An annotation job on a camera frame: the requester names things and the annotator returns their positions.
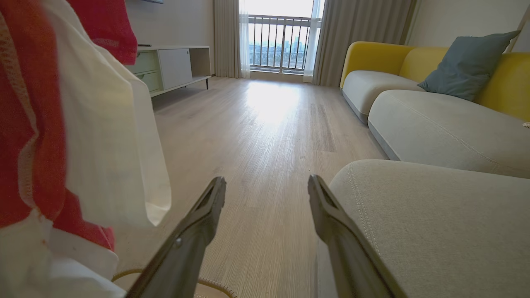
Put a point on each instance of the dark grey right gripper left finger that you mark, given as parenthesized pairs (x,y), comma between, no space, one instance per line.
(188,244)

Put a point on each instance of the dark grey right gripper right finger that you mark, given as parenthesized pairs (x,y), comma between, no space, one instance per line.
(348,248)

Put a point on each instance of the red white garment with stitching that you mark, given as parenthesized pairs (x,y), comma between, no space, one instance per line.
(37,124)

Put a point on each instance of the white laundry basket brown rim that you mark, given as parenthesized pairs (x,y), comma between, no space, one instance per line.
(216,287)

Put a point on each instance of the yellow grey sofa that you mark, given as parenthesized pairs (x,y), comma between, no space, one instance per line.
(434,128)

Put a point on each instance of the white green tv cabinet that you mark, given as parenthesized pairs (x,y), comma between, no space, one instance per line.
(174,68)

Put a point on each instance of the white sheer curtain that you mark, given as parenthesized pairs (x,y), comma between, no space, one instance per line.
(245,45)
(312,49)

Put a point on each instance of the beige curtain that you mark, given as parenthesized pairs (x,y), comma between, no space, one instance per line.
(227,37)
(364,29)

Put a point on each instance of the metal balcony railing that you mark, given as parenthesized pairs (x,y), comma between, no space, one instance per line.
(279,41)

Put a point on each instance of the blue-grey cushion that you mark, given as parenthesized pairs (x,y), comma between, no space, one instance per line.
(468,66)

